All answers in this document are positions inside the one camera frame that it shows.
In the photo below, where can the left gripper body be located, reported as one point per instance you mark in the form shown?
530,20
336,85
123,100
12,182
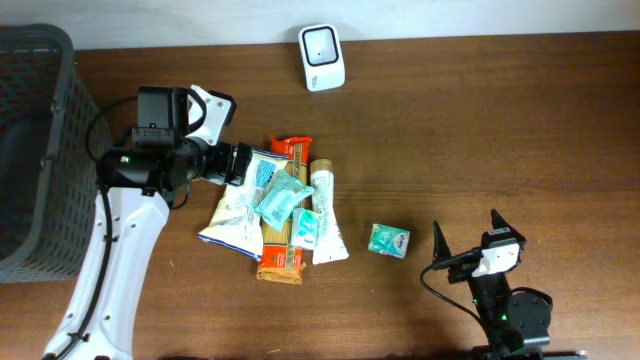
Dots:
219,162

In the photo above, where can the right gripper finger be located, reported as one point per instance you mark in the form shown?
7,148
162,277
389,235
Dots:
441,252
498,222

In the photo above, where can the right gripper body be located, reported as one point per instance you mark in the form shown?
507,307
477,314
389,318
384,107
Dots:
462,272

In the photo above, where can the teal kleenex tissue pack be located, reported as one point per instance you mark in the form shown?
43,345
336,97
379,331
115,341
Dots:
390,241

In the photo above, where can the white blue snack bag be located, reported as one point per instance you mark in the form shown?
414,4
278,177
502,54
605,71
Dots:
235,223

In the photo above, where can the teal wipes packet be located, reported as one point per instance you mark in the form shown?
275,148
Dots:
283,195

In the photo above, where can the small teal white tissue pack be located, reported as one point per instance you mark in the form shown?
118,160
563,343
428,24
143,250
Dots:
305,228

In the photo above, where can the white tube with cork cap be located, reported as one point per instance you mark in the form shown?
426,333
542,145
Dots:
330,244

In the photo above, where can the orange spaghetti packet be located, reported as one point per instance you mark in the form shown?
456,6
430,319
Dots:
281,261

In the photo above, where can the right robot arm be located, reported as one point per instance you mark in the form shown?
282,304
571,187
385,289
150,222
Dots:
515,321

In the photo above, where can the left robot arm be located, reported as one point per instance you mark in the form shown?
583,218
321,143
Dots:
174,142

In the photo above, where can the white barcode scanner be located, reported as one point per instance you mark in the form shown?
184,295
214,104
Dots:
322,57

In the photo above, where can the grey plastic mesh basket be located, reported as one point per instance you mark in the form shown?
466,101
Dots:
48,182

